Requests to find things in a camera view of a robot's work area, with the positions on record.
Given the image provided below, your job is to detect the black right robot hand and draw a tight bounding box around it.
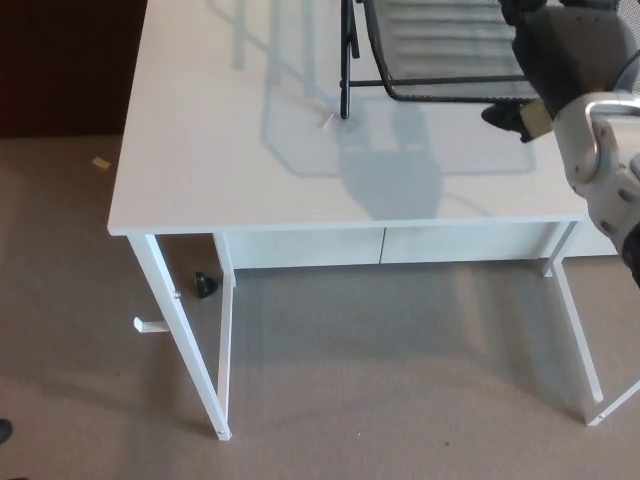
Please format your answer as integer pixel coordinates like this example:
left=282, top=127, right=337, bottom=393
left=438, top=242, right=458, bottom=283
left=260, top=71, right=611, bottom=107
left=480, top=0, right=640, bottom=144

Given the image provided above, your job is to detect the white table side hook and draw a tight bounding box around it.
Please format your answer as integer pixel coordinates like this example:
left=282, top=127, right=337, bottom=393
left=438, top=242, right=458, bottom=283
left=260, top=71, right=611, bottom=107
left=132, top=315, right=175, bottom=336

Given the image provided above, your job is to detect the black rubber door stopper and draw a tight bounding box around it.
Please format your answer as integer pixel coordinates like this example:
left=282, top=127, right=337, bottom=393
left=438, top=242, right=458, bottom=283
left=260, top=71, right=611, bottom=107
left=193, top=270, right=219, bottom=301

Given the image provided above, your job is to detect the dark brown cabinet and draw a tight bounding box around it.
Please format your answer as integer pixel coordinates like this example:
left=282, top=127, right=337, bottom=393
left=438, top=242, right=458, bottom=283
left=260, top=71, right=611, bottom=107
left=0, top=0, right=149, bottom=139

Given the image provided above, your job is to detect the white table leg frame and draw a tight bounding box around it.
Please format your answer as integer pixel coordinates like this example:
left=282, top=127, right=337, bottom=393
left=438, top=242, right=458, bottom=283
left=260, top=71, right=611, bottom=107
left=126, top=232, right=237, bottom=442
left=539, top=220, right=640, bottom=428

